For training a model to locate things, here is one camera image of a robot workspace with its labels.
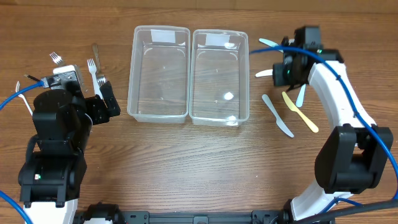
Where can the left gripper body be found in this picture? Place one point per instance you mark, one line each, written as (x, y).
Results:
(101, 106)

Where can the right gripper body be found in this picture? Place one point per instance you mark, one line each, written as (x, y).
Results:
(280, 74)

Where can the white plastic knife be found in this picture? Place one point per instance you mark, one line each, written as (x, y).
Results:
(301, 96)

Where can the yellow plastic knife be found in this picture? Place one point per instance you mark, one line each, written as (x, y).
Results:
(293, 108)

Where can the pale blue knife bottom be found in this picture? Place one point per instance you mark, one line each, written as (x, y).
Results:
(278, 119)

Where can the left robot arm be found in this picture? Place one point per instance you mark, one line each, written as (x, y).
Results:
(55, 165)

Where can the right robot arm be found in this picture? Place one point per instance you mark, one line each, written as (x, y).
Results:
(354, 155)

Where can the left clear plastic container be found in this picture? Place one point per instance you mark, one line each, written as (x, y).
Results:
(160, 68)

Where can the clear plastic container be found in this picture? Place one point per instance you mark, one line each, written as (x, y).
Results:
(219, 78)
(160, 68)

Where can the right clear plastic container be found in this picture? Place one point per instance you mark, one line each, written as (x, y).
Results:
(219, 78)

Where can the cream plastic knife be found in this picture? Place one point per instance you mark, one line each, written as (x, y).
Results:
(264, 73)

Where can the short silver metal fork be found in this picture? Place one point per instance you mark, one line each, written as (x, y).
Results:
(99, 75)

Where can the light blue knife top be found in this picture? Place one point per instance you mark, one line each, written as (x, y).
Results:
(269, 43)

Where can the thick white plastic fork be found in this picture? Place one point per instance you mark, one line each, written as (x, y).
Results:
(92, 69)

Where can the long silver metal fork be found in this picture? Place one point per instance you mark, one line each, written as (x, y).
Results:
(61, 63)

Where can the thin white plastic fork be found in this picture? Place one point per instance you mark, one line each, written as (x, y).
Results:
(23, 98)

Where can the black-handled metal fork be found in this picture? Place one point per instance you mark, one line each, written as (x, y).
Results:
(32, 78)

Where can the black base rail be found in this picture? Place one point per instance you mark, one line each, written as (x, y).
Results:
(111, 213)

